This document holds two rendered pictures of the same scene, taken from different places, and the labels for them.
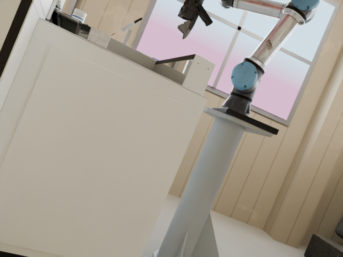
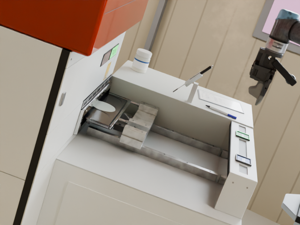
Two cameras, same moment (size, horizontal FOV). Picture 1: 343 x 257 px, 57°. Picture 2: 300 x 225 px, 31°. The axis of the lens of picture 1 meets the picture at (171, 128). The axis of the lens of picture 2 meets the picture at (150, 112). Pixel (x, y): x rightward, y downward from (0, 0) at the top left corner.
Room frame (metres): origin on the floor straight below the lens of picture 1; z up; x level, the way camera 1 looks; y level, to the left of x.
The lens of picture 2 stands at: (-0.38, -0.34, 1.58)
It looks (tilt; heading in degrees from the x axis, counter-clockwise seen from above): 18 degrees down; 24
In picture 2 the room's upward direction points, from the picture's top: 19 degrees clockwise
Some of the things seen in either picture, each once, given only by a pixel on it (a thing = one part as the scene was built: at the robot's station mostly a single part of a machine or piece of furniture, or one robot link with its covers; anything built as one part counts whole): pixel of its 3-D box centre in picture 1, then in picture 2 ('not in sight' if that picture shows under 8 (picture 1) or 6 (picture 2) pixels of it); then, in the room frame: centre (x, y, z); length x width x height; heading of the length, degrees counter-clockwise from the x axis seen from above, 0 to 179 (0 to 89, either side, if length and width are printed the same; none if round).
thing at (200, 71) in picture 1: (175, 76); (235, 164); (1.47, 0.08, 0.89); 0.55 x 0.09 x 0.14; 21
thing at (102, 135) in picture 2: not in sight; (151, 153); (1.31, 0.34, 0.84); 0.50 x 0.02 x 0.03; 111
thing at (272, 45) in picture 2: not in sight; (276, 46); (1.58, 0.13, 1.33); 0.08 x 0.08 x 0.05
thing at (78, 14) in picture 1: (77, 19); (141, 60); (1.77, 0.73, 1.01); 0.07 x 0.07 x 0.10
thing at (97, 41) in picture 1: (93, 45); (139, 127); (1.41, 0.47, 0.87); 0.36 x 0.08 x 0.03; 21
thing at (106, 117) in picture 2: (36, 8); (77, 97); (1.30, 0.71, 0.90); 0.34 x 0.34 x 0.01; 21
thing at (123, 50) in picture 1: (109, 56); (180, 106); (1.80, 0.48, 0.89); 0.62 x 0.35 x 0.14; 111
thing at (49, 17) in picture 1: (54, 18); (94, 105); (1.32, 0.63, 0.89); 0.44 x 0.02 x 0.10; 21
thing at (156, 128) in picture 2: not in sight; (161, 130); (1.57, 0.44, 0.84); 0.50 x 0.02 x 0.03; 111
